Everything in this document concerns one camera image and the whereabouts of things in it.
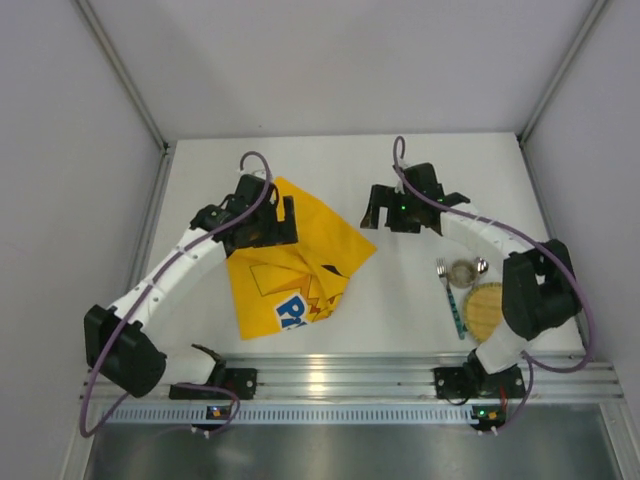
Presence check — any yellow printed cloth placemat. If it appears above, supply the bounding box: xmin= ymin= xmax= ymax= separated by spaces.
xmin=227 ymin=177 xmax=376 ymax=340

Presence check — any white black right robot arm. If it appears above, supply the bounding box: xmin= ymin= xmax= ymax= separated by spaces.
xmin=360 ymin=163 xmax=587 ymax=398

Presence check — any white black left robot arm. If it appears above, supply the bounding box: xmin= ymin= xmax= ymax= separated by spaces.
xmin=83 ymin=174 xmax=298 ymax=398

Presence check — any round woven yellow plate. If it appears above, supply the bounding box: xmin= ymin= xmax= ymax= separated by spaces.
xmin=463 ymin=282 xmax=503 ymax=344

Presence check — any fork with teal handle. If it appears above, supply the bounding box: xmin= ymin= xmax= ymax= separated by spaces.
xmin=436 ymin=258 xmax=466 ymax=340

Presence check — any aluminium frame post right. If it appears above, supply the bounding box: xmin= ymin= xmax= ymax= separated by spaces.
xmin=517 ymin=0 xmax=614 ymax=144

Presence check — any aluminium frame post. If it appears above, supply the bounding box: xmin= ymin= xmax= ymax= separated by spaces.
xmin=72 ymin=0 xmax=169 ymax=152
xmin=517 ymin=0 xmax=614 ymax=144

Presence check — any aluminium mounting rail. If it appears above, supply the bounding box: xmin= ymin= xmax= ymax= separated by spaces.
xmin=227 ymin=354 xmax=624 ymax=404

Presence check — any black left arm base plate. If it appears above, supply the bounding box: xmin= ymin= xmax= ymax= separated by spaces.
xmin=169 ymin=367 xmax=258 ymax=400

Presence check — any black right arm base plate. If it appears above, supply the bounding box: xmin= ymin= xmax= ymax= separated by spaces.
xmin=433 ymin=366 xmax=525 ymax=401

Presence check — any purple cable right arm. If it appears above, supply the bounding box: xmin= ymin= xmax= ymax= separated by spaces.
xmin=392 ymin=135 xmax=597 ymax=431

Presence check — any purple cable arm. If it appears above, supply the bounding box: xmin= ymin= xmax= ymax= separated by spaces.
xmin=392 ymin=135 xmax=597 ymax=431
xmin=79 ymin=149 xmax=277 ymax=439

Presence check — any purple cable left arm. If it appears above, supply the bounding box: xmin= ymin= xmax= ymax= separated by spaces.
xmin=79 ymin=149 xmax=277 ymax=439

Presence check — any slotted grey cable duct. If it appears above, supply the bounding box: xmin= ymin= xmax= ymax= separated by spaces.
xmin=109 ymin=402 xmax=504 ymax=425

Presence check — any aluminium frame post left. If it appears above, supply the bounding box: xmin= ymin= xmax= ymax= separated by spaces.
xmin=72 ymin=0 xmax=169 ymax=152

